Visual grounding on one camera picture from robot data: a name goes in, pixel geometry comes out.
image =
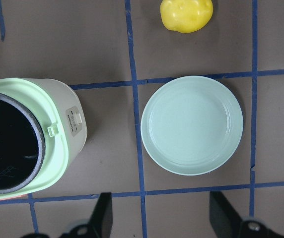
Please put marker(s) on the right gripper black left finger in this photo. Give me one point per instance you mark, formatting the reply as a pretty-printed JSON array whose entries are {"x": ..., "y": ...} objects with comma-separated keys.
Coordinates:
[{"x": 101, "y": 221}]

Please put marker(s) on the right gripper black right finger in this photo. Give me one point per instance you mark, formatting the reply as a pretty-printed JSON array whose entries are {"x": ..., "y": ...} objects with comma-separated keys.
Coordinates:
[{"x": 224, "y": 219}]

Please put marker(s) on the green rice cooker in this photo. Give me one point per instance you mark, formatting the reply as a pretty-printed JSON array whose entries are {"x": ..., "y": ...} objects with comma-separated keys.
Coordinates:
[{"x": 42, "y": 130}]

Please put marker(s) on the light green round plate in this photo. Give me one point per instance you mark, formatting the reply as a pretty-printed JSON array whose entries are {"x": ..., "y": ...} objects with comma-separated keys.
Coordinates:
[{"x": 192, "y": 125}]

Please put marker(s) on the yellow plastic potato toy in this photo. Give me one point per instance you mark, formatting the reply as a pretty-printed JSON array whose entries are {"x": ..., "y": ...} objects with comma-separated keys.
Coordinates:
[{"x": 186, "y": 16}]

